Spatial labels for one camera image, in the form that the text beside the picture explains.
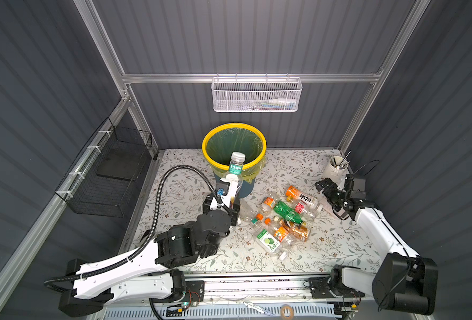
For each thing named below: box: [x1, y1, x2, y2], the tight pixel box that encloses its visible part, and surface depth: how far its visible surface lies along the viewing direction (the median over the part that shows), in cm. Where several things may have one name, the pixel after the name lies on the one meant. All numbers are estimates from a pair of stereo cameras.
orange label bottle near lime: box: [264, 218, 297, 247], surface depth 86 cm
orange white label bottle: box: [285, 185, 324, 211], surface depth 96 cm
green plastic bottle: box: [273, 201, 304, 225], surface depth 93 cm
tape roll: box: [280, 304, 295, 320], surface depth 72 cm
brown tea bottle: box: [273, 215, 310, 242], surface depth 86 cm
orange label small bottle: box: [260, 196, 276, 213], surface depth 95 cm
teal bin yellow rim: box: [202, 122, 268, 198], surface depth 92 cm
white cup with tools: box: [323, 156, 349, 188], surface depth 101 cm
